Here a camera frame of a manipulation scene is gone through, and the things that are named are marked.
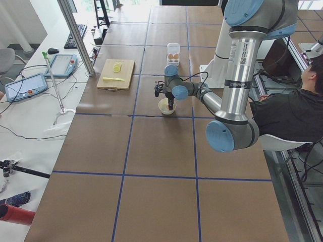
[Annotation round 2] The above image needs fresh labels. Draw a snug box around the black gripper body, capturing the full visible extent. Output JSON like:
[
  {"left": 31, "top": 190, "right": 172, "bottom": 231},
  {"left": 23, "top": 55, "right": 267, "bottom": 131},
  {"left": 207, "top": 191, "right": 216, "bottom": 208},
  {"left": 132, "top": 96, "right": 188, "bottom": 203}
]
[{"left": 161, "top": 87, "right": 174, "bottom": 101}]

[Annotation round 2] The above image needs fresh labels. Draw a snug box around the yellow plastic knife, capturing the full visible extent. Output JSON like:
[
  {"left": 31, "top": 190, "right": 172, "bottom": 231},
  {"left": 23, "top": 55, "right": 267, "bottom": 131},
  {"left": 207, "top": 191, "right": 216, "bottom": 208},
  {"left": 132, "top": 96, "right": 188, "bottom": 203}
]
[{"left": 102, "top": 77, "right": 125, "bottom": 81}]

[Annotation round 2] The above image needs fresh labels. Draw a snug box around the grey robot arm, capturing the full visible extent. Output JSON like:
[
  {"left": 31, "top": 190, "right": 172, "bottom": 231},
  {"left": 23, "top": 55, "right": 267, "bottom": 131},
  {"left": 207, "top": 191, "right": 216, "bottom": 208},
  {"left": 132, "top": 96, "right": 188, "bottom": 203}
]
[{"left": 154, "top": 1, "right": 298, "bottom": 152}]

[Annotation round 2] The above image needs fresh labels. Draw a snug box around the blue teach pendant near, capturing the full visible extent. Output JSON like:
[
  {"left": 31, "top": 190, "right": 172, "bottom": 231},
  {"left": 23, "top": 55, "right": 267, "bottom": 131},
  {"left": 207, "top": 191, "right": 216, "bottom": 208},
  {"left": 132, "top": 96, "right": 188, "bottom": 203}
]
[{"left": 5, "top": 73, "right": 48, "bottom": 102}]

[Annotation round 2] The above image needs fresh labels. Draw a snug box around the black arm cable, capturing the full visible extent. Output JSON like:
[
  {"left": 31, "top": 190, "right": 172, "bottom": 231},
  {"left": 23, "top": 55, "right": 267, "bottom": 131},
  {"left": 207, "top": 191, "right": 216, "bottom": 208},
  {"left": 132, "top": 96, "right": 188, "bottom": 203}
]
[{"left": 181, "top": 71, "right": 209, "bottom": 89}]

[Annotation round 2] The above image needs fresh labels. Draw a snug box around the metal grabber stick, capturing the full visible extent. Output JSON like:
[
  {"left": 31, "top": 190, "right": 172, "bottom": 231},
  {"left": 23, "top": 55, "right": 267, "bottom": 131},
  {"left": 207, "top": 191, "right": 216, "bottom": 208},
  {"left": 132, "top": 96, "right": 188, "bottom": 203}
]
[{"left": 42, "top": 51, "right": 76, "bottom": 125}]

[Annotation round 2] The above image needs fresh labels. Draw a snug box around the white round bowl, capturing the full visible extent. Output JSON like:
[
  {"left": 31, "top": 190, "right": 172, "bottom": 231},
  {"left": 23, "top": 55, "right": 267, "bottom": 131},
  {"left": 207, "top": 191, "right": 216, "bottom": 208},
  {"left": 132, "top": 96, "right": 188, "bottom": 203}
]
[{"left": 158, "top": 98, "right": 177, "bottom": 115}]

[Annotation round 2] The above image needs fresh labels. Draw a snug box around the black keyboard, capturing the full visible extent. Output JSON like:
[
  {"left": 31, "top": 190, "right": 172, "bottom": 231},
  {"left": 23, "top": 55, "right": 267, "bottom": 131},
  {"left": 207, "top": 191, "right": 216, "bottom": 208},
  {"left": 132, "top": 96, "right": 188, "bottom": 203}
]
[{"left": 63, "top": 24, "right": 88, "bottom": 49}]

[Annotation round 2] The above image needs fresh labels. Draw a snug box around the black computer mouse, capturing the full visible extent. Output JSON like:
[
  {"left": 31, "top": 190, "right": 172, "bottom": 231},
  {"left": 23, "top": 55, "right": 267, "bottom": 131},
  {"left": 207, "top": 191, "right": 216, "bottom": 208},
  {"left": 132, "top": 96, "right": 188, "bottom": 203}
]
[{"left": 47, "top": 47, "right": 60, "bottom": 54}]

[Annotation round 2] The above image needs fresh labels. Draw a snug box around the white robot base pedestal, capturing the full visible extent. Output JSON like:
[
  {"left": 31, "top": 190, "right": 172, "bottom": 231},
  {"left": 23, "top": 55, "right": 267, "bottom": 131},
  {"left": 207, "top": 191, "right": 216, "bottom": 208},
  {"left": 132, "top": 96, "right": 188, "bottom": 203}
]
[{"left": 199, "top": 65, "right": 215, "bottom": 77}]

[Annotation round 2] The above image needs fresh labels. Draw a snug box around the white chair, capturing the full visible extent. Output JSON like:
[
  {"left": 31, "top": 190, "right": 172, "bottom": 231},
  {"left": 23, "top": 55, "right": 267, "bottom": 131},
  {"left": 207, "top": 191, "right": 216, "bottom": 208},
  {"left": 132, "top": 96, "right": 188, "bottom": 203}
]
[{"left": 259, "top": 134, "right": 310, "bottom": 151}]

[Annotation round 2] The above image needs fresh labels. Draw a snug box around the aluminium frame post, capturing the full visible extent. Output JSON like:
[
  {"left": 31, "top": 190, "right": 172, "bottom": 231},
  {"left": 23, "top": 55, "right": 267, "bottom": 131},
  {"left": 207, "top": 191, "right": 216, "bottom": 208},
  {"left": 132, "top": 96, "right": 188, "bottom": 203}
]
[{"left": 57, "top": 0, "right": 95, "bottom": 77}]

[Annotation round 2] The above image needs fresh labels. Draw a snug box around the bamboo cutting board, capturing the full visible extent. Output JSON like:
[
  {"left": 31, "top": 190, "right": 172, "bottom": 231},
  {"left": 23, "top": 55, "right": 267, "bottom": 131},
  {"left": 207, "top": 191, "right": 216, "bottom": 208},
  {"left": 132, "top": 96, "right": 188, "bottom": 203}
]
[{"left": 97, "top": 59, "right": 135, "bottom": 90}]

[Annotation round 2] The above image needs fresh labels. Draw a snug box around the seated person in black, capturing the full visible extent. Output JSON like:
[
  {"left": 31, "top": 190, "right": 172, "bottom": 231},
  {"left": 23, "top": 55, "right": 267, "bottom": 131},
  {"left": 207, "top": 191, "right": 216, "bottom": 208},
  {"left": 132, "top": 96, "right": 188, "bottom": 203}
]
[{"left": 250, "top": 56, "right": 322, "bottom": 142}]

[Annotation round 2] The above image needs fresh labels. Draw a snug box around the blue teach pendant far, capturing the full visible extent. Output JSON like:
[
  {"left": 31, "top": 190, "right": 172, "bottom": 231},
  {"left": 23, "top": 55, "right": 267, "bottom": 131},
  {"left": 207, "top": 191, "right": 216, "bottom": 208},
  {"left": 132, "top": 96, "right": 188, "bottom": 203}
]
[{"left": 47, "top": 54, "right": 78, "bottom": 78}]

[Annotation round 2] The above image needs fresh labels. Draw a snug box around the clear plastic egg box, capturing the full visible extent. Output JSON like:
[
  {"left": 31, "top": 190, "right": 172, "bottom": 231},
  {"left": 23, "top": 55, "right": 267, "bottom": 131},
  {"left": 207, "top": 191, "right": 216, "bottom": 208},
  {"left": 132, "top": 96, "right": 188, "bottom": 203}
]
[{"left": 167, "top": 43, "right": 180, "bottom": 66}]

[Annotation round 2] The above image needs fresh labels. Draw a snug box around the red cylinder bottle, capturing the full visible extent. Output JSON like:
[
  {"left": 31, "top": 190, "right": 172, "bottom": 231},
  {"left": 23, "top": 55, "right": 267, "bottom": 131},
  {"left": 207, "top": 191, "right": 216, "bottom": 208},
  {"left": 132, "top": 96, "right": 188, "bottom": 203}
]
[{"left": 1, "top": 204, "right": 35, "bottom": 225}]

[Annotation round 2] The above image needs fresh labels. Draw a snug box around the blue teach pendant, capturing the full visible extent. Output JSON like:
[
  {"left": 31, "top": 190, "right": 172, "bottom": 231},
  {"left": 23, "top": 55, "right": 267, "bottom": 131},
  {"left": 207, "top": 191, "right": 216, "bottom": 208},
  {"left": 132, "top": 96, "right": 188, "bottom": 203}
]
[
  {"left": 47, "top": 54, "right": 78, "bottom": 78},
  {"left": 5, "top": 73, "right": 48, "bottom": 102}
]

